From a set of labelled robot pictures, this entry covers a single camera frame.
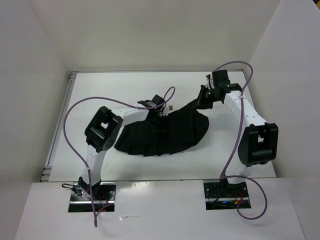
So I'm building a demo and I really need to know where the purple cable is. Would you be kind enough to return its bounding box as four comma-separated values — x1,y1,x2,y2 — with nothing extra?
63,86,176,228
216,61,269,221

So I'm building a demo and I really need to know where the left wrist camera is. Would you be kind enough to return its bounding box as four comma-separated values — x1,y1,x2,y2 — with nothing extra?
160,104,174,116

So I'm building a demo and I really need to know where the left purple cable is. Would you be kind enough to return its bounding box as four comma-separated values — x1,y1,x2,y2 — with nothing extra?
63,86,176,228

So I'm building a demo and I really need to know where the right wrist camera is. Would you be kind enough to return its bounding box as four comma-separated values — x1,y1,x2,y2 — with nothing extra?
205,74,215,90

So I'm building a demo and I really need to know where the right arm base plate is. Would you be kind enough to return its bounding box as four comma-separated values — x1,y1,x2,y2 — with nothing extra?
203,181,251,211

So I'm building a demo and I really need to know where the black pleated skirt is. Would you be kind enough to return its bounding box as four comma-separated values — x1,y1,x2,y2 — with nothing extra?
114,99,210,157

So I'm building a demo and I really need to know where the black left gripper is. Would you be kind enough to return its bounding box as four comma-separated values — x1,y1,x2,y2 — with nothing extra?
148,114,169,139

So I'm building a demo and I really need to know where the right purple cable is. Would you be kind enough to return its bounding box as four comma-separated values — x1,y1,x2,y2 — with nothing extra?
216,61,269,221

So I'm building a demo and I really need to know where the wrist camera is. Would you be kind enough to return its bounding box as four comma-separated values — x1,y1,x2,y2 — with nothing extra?
205,74,215,90
160,104,174,116

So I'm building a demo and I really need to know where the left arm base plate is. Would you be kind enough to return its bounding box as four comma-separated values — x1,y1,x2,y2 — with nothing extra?
61,181,116,213

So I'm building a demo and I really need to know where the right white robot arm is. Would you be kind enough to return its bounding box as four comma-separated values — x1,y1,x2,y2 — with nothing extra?
197,70,279,197

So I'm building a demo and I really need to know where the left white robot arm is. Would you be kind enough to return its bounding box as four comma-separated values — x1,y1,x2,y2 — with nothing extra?
78,94,166,200

